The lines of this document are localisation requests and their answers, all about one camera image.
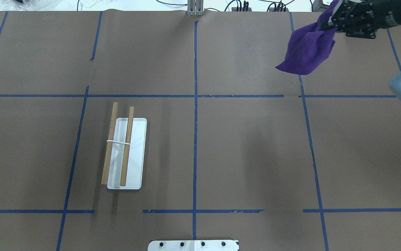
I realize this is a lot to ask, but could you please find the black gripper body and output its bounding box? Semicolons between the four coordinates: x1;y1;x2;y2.
321;0;378;39

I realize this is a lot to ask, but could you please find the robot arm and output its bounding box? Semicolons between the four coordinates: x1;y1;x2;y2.
321;0;401;101

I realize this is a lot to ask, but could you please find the purple towel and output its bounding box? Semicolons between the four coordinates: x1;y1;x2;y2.
275;0;338;75

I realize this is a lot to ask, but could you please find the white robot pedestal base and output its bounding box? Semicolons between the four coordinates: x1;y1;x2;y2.
147;239;240;251

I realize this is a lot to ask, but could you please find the wooden rack rod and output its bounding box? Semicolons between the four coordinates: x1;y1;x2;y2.
120;106;135;187
101;102;118;185

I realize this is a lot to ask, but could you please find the wooden rack rod outer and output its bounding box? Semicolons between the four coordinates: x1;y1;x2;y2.
101;102;118;185

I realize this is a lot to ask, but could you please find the white towel rack base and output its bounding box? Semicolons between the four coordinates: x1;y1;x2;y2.
107;118;147;190

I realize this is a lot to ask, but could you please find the wooden rack rod inner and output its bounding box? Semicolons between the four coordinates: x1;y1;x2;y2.
120;106;135;187

